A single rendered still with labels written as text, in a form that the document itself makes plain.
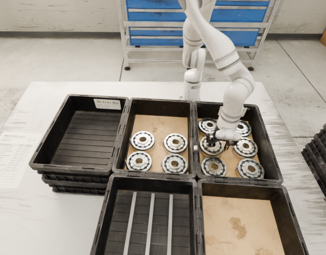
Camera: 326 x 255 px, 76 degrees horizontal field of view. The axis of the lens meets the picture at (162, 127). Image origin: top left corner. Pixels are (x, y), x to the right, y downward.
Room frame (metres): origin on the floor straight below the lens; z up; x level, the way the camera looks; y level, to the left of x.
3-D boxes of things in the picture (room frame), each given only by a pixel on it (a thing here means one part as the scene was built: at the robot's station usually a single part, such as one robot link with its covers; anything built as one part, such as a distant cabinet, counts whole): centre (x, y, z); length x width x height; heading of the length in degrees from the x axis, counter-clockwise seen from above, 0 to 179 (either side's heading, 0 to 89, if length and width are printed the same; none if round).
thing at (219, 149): (0.54, -0.21, 0.86); 0.10 x 0.10 x 0.01
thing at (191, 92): (0.90, -0.15, 0.85); 0.09 x 0.09 x 0.17; 85
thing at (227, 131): (0.52, -0.24, 1.02); 0.11 x 0.09 x 0.06; 173
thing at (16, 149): (0.54, 0.76, 0.70); 0.33 x 0.23 x 0.01; 3
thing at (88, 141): (0.56, 0.32, 0.87); 0.40 x 0.30 x 0.11; 177
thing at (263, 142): (0.53, -0.28, 0.87); 0.40 x 0.30 x 0.11; 177
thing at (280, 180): (0.53, -0.28, 0.92); 0.40 x 0.30 x 0.02; 177
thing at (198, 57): (0.90, -0.15, 1.01); 0.09 x 0.09 x 0.17; 82
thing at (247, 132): (0.64, -0.36, 0.86); 0.10 x 0.10 x 0.01
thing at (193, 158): (0.55, 0.02, 0.92); 0.40 x 0.30 x 0.02; 177
